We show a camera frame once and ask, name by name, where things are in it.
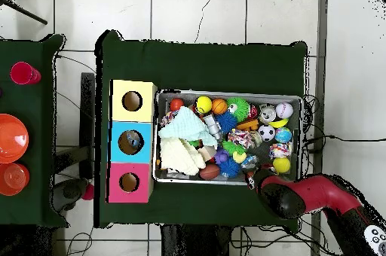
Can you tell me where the colourful knotted rope toy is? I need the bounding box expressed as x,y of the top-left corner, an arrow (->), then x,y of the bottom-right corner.
159,110 -> 179,127

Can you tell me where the mint green waffle cloth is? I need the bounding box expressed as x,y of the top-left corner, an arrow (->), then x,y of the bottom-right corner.
158,105 -> 219,148

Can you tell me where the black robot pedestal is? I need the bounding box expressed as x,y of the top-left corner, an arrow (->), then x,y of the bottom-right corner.
161,224 -> 231,256

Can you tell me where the silver wire mesh bin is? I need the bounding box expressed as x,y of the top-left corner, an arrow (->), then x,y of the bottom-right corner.
155,88 -> 304,188

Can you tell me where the silver drink can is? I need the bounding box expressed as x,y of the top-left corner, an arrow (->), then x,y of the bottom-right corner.
258,103 -> 277,124

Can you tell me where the orange plastic cup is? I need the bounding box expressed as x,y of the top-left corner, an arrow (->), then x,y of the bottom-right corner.
0,162 -> 30,197

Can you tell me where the yellow ball with seam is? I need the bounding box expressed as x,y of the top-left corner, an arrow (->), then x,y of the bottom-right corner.
272,157 -> 292,175

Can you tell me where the black and white soccer ball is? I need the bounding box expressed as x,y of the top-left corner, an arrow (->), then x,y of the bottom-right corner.
258,123 -> 277,142

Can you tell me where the grey device with red knob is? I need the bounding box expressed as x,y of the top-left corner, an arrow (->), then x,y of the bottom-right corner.
50,177 -> 95,212

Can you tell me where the thin black cable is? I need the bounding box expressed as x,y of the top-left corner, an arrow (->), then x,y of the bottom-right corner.
194,0 -> 219,44

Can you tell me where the globe print ball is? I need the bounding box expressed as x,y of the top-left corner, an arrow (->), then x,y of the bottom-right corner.
274,126 -> 293,145

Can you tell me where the green spiky toy with eyes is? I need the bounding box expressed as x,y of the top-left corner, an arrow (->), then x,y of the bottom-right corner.
226,96 -> 250,123

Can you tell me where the cream waffle cloth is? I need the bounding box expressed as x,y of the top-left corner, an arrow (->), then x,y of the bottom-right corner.
159,136 -> 208,176

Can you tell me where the black rod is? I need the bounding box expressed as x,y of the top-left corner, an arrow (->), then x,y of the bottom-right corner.
0,0 -> 48,26

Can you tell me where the smooth yellow ball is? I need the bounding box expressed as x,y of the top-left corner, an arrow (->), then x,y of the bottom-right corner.
195,96 -> 213,114

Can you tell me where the orange plastic bowl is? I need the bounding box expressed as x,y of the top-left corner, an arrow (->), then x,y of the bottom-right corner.
0,113 -> 30,164

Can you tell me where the white baseball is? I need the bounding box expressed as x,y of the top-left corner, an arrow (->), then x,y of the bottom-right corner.
274,102 -> 294,120

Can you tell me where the small orange basketball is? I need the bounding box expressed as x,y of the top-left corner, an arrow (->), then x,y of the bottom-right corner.
211,98 -> 228,115

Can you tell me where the red-orange ball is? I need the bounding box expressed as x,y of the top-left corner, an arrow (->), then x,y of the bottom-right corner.
169,98 -> 185,112

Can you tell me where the red plastic cup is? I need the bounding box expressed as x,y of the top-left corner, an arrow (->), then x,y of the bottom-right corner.
10,61 -> 42,85

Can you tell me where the wooden box with three holes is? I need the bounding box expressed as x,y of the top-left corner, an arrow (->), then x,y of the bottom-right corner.
105,79 -> 159,204

